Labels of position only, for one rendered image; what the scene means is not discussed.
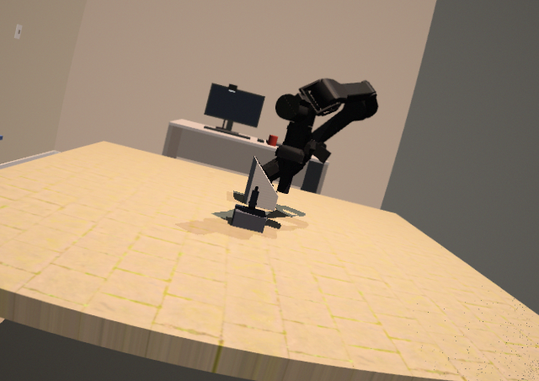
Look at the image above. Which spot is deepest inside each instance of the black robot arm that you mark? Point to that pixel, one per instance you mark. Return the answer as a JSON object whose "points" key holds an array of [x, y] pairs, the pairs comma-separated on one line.
{"points": [[359, 101]]}

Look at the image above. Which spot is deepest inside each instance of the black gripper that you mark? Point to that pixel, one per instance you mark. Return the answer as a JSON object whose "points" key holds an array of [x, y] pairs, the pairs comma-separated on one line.
{"points": [[290, 154]]}

